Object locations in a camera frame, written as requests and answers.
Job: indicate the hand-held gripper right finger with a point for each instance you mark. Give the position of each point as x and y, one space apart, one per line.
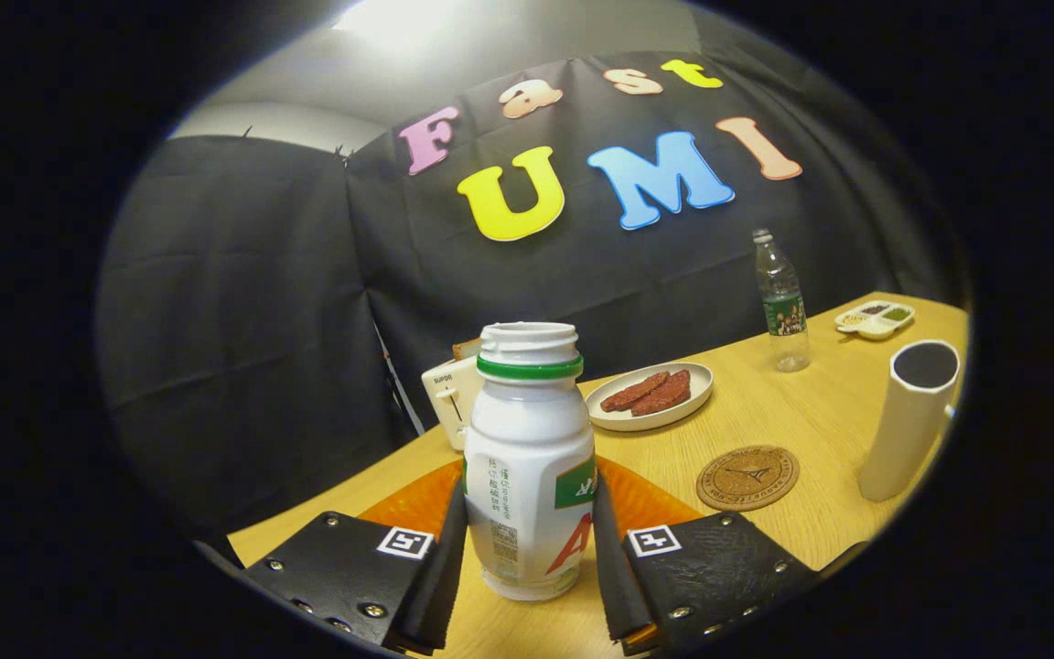
614 577

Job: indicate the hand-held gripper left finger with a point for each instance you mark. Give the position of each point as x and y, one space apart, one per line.
440 586

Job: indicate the round cork coaster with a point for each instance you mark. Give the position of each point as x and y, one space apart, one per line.
747 478

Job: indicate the clear plastic water bottle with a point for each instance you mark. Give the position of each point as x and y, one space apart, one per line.
783 311

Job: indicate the white toaster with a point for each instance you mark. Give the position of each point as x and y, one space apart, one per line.
449 403

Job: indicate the red meat strip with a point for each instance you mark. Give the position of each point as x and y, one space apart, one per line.
664 395
632 392

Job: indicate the round beige plate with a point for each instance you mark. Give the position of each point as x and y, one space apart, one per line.
696 389

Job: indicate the bread slice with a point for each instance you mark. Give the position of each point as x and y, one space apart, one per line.
467 349

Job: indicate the wooden table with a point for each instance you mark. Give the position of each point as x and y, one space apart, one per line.
811 412

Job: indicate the black backdrop cloth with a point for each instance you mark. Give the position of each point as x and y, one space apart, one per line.
243 320

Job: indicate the pile of pale beans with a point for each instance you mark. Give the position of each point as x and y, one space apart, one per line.
854 320

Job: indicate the white divided dish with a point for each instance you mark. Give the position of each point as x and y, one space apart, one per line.
875 328

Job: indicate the pile of green beans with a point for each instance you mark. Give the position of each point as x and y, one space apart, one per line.
896 314

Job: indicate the ceiling light panel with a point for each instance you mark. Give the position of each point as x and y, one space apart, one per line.
399 20

